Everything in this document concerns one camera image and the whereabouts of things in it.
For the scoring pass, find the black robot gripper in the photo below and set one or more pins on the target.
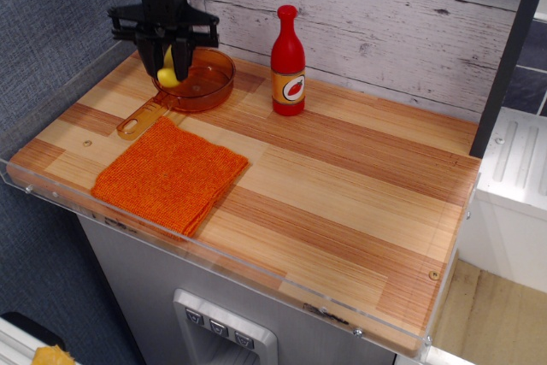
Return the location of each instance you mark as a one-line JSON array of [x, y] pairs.
[[152, 23]]

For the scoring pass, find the yellow toy squash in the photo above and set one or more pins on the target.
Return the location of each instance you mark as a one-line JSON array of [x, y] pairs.
[[166, 75]]

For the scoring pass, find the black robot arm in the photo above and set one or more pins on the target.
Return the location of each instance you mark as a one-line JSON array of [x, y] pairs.
[[159, 26]]

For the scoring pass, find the orange transparent toy pan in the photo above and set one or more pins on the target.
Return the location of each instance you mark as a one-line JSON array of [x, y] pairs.
[[209, 84]]

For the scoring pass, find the yellow object bottom left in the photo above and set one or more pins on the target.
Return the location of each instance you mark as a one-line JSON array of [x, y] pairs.
[[52, 355]]

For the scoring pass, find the red toy sauce bottle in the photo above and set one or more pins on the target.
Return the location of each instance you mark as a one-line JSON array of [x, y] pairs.
[[287, 65]]

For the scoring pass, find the orange knitted cloth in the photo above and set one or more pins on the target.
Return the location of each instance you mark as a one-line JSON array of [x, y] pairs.
[[170, 177]]

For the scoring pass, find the clear acrylic table guard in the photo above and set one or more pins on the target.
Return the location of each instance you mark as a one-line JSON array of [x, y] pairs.
[[349, 211]]

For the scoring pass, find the grey toy fridge cabinet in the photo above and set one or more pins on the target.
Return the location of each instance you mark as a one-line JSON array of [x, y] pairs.
[[144, 276]]

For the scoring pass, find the silver dispenser panel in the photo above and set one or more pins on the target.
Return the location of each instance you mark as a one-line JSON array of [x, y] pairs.
[[214, 335]]

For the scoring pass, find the white toy sink unit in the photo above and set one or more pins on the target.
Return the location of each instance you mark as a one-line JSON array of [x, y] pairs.
[[504, 232]]

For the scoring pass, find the dark vertical post right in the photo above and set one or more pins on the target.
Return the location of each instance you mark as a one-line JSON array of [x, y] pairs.
[[511, 53]]

